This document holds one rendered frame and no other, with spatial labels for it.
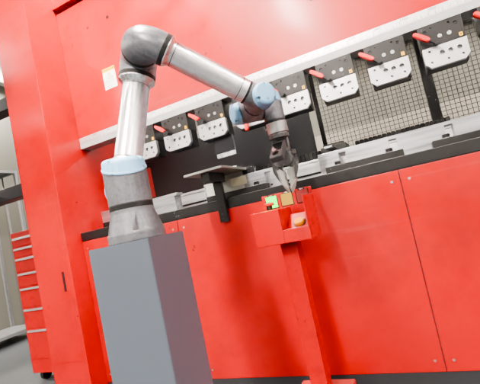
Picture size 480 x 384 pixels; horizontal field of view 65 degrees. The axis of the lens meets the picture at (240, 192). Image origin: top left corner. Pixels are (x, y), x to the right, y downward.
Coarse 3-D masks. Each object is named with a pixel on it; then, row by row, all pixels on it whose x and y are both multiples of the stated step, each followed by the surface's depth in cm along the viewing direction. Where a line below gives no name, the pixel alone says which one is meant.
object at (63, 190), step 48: (0, 0) 206; (48, 0) 216; (0, 48) 207; (48, 48) 208; (48, 96) 201; (48, 144) 194; (48, 192) 195; (96, 192) 217; (48, 240) 195; (48, 288) 196; (48, 336) 197; (96, 336) 194
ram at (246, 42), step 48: (96, 0) 207; (144, 0) 194; (192, 0) 183; (240, 0) 173; (288, 0) 164; (336, 0) 156; (384, 0) 149; (432, 0) 143; (96, 48) 207; (192, 48) 184; (240, 48) 174; (288, 48) 165; (96, 96) 208; (96, 144) 209
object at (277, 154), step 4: (280, 140) 134; (284, 140) 134; (272, 144) 134; (276, 144) 133; (280, 144) 131; (284, 144) 132; (272, 148) 132; (276, 148) 130; (280, 148) 129; (284, 148) 131; (272, 152) 129; (276, 152) 126; (280, 152) 126; (284, 152) 129; (272, 156) 127; (276, 156) 126; (280, 156) 125; (272, 160) 127; (276, 160) 126; (280, 160) 126
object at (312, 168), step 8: (448, 128) 166; (392, 144) 174; (312, 160) 189; (344, 160) 182; (288, 168) 194; (304, 168) 190; (312, 168) 189; (320, 168) 187; (288, 176) 194; (304, 176) 191; (312, 176) 189; (272, 184) 198; (192, 192) 217; (200, 192) 214; (184, 200) 218; (192, 200) 216; (200, 200) 214
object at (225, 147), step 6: (222, 138) 181; (228, 138) 180; (216, 144) 183; (222, 144) 182; (228, 144) 180; (234, 144) 180; (216, 150) 183; (222, 150) 182; (228, 150) 180; (234, 150) 180; (222, 156) 183
